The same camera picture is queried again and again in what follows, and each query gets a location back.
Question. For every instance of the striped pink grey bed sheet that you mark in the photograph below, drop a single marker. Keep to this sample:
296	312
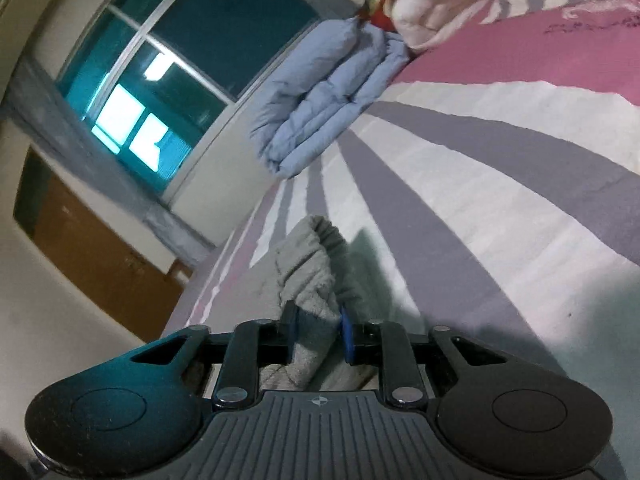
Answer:
475	185

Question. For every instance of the sliding glass window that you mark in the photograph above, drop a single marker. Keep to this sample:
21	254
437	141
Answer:
225	35

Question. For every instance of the grey curtain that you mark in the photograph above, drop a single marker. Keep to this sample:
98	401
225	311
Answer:
100	170

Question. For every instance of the wooden chair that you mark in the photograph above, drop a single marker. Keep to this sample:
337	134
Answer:
180	268

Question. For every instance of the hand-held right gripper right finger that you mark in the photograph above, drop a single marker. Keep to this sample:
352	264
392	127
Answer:
346	338

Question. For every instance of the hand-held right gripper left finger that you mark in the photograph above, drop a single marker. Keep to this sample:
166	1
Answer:
296	332

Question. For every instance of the folded light blue quilt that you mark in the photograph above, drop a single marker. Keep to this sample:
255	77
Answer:
330	90

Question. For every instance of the folded pale pink blanket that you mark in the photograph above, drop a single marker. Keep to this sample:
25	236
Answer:
440	5

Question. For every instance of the brown wooden door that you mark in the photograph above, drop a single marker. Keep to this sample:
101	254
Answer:
90	250

